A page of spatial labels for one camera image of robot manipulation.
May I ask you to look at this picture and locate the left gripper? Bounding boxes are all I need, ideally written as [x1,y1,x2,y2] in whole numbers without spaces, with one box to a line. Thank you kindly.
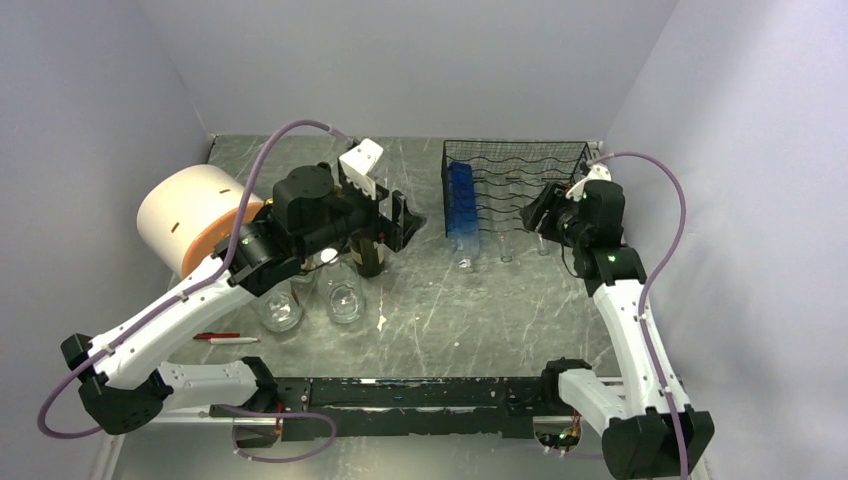
[297,171,427,259]

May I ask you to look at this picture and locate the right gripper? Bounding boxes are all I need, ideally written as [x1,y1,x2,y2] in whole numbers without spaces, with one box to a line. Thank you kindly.
[518,180,589,248]

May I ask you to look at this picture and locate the small clear glass bottle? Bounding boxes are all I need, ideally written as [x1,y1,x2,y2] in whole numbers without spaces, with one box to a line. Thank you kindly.
[493,184,513,263]

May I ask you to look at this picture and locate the clear slim glass bottle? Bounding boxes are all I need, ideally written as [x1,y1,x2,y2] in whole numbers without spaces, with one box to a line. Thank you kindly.
[536,234,551,256]

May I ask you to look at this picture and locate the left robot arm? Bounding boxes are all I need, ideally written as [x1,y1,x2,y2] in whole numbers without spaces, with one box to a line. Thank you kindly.
[61,165,425,435]

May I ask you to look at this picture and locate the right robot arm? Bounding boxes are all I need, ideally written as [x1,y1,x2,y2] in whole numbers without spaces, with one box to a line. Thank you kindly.
[521,180,715,479]

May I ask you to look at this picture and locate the dark green wine bottle front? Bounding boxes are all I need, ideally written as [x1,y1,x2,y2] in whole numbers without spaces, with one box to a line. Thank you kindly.
[349,235,385,278]

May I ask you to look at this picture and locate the clear bottle white cap middle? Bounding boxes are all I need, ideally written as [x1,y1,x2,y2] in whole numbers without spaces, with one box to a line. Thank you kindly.
[315,248,366,324]

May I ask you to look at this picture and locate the clear bottle with label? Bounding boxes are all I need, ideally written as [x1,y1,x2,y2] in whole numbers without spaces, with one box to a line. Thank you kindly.
[289,262,315,284]

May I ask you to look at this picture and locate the clear round bottle white cap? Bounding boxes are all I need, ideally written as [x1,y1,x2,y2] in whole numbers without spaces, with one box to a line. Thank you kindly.
[251,280,303,333]

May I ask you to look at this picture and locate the white and orange drum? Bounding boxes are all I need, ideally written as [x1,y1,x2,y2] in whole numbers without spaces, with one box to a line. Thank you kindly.
[136,164,244,279]

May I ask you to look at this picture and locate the white pen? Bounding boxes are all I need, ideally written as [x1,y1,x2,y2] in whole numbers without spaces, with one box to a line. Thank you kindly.
[208,337,261,345]

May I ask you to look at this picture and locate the red pen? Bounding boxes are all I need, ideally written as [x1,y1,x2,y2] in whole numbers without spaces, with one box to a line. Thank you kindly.
[192,332,241,340]

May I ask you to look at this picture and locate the black wire wine rack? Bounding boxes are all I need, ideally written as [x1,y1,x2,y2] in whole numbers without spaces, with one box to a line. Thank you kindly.
[441,139,596,233]

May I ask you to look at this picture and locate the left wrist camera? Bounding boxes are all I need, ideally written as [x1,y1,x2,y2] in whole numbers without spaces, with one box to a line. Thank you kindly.
[338,138,384,200]

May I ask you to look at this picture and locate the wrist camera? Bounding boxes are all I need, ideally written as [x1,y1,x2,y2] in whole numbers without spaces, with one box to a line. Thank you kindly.
[338,138,384,200]
[566,163,612,202]

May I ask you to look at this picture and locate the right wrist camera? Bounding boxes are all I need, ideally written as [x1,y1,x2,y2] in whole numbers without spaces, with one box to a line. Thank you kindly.
[566,163,612,202]

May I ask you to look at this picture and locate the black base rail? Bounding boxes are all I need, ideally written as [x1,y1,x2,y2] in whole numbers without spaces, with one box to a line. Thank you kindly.
[240,377,574,441]

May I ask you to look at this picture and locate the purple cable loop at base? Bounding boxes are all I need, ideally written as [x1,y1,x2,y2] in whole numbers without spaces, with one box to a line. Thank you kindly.
[231,404,339,464]

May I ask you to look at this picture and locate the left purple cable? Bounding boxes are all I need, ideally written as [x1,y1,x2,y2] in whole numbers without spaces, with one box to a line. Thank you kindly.
[36,119,352,440]

